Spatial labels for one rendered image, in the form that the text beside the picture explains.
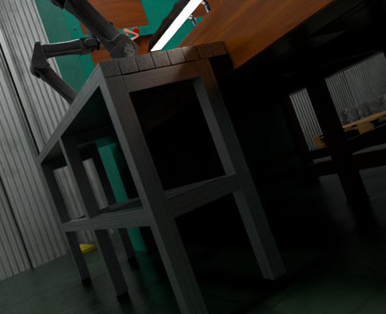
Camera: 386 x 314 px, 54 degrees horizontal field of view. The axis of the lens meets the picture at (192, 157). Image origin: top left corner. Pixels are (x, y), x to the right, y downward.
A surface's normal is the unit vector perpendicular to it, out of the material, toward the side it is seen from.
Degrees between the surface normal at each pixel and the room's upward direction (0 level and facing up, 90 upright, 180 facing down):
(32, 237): 90
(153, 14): 90
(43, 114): 90
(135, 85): 90
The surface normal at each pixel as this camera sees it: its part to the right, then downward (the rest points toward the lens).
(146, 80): 0.47, -0.18
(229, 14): -0.84, 0.29
